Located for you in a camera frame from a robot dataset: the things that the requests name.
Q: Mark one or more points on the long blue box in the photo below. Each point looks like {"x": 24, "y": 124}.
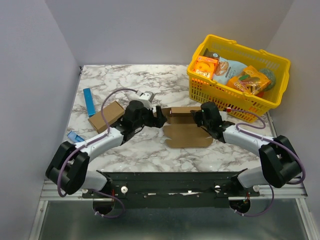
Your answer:
{"x": 89, "y": 102}

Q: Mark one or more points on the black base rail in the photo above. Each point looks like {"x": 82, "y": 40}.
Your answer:
{"x": 157, "y": 190}

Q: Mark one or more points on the folded brown cardboard box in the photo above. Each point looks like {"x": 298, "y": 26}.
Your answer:
{"x": 112, "y": 113}

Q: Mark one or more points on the small blue box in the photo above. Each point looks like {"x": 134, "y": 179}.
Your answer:
{"x": 74, "y": 137}

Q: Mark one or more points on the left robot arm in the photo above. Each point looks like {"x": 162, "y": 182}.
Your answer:
{"x": 69, "y": 167}

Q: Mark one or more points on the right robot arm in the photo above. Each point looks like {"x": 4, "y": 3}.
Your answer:
{"x": 279, "y": 163}

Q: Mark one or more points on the aluminium frame rail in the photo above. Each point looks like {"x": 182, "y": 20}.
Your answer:
{"x": 49, "y": 193}

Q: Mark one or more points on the orange snack box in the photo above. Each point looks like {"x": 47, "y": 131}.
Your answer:
{"x": 205, "y": 66}

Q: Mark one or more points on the green round sponge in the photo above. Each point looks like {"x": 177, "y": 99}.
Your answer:
{"x": 271, "y": 76}

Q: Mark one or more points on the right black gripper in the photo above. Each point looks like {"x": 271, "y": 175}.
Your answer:
{"x": 200, "y": 117}

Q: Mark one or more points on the brown cardboard box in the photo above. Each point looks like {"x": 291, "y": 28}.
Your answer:
{"x": 112, "y": 113}
{"x": 181, "y": 130}

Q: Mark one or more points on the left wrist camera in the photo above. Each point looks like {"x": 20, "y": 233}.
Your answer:
{"x": 146, "y": 98}

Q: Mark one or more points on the orange gummy candy bag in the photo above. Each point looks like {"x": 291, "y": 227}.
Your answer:
{"x": 249, "y": 81}

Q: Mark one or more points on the light blue chips bag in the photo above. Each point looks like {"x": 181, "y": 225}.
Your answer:
{"x": 227, "y": 69}

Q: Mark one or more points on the yellow plastic basket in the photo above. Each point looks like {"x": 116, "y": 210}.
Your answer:
{"x": 202, "y": 89}

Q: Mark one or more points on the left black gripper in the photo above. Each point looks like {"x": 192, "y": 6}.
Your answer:
{"x": 159, "y": 120}

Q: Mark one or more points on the dark snack packet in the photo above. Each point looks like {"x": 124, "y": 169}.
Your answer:
{"x": 210, "y": 54}

